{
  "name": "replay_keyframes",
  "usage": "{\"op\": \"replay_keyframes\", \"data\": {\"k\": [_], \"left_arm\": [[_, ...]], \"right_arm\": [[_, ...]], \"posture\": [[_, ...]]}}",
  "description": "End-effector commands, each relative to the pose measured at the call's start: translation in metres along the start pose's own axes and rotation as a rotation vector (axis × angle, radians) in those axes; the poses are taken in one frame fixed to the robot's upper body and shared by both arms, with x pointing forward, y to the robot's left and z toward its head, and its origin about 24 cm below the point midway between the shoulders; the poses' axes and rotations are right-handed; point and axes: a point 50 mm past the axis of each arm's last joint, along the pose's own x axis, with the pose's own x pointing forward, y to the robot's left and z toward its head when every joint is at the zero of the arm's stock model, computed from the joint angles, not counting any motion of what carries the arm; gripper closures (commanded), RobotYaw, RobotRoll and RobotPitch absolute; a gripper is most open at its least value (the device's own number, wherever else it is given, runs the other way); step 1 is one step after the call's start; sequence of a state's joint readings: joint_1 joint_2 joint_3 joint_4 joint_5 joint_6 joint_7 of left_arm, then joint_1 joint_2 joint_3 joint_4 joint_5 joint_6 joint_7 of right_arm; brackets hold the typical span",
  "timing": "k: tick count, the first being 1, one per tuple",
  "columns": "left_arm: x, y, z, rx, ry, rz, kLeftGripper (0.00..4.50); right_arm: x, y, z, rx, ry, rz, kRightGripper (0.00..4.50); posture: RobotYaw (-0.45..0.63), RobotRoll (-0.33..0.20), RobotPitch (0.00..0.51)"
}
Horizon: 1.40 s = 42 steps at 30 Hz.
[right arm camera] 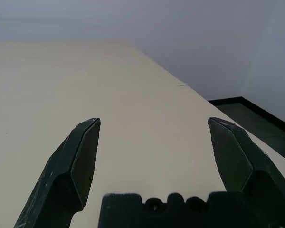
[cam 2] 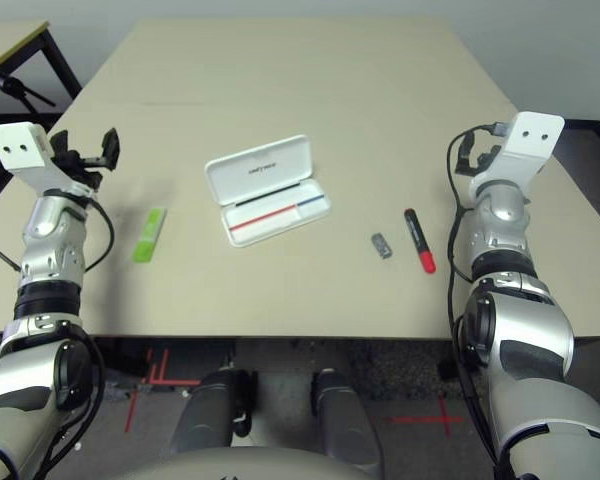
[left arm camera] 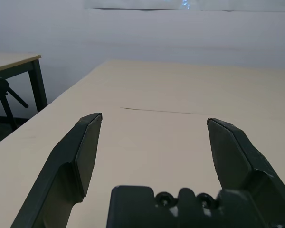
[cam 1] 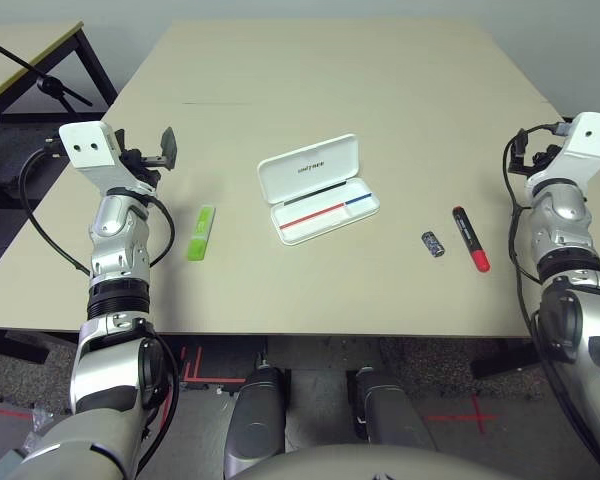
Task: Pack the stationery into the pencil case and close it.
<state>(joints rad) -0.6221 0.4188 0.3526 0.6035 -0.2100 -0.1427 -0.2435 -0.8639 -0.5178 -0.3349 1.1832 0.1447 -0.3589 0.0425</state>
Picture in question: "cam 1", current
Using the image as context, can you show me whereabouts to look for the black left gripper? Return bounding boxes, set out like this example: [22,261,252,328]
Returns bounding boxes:
[117,126,179,187]

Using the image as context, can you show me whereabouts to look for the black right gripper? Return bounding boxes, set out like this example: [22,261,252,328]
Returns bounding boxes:
[510,129,561,176]

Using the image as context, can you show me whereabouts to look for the green highlighter pen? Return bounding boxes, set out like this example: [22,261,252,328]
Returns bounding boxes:
[186,203,216,261]

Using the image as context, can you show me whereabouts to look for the black marker with red cap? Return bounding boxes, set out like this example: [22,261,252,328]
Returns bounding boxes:
[451,205,492,274]

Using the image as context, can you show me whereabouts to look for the white plastic pencil case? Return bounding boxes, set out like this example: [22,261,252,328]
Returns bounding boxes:
[257,133,381,246]

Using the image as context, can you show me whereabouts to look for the small dark patterned cylinder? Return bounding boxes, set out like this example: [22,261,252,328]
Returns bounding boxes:
[420,230,446,259]

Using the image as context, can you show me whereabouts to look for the black tripod stand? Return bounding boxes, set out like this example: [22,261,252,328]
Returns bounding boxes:
[0,33,94,116]

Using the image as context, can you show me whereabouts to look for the dark foam floor mat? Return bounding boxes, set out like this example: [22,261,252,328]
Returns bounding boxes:
[0,124,69,201]

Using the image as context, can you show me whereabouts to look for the grey robot left leg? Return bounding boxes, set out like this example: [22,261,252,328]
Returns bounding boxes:
[223,367,289,480]

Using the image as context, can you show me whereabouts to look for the grey robot leg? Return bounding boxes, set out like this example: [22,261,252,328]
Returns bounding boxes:
[223,367,289,480]
[347,367,436,480]

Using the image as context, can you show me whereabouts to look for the grey robot right leg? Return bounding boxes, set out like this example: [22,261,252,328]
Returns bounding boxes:
[347,367,436,480]

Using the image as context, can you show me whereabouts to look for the grey robot torso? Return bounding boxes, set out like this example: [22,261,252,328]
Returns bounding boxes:
[227,444,600,480]

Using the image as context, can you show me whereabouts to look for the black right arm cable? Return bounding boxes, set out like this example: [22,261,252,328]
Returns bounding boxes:
[502,121,576,321]

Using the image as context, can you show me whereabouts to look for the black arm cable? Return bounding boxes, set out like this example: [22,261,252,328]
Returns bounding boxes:
[502,121,576,321]
[18,144,177,276]

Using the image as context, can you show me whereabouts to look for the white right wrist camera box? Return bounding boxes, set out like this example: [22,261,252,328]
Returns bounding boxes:
[562,111,600,179]

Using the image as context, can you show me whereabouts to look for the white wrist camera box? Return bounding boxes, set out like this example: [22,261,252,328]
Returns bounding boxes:
[562,111,600,179]
[58,121,154,194]

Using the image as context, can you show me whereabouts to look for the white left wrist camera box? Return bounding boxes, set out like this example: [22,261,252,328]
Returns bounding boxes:
[58,121,154,194]

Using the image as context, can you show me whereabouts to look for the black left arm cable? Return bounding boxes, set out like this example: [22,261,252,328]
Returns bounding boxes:
[18,144,177,276]

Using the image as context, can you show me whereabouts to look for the beige side table black frame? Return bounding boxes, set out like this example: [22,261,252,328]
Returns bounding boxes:
[0,19,119,201]

